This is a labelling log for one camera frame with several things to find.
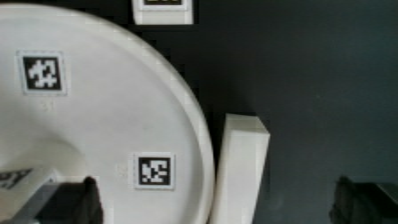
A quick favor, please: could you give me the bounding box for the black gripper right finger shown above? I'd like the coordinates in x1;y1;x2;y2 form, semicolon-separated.
329;176;398;224

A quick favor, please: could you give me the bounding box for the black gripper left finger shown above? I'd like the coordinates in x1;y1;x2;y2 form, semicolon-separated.
0;175;105;224

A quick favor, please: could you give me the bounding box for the white round table top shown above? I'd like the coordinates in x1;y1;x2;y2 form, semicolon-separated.
0;3;216;224

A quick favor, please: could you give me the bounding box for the white cross-shaped table base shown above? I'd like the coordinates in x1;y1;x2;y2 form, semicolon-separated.
132;0;194;25

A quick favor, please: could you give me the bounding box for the white U-shaped obstacle fence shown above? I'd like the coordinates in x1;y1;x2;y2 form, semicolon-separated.
210;114;271;224

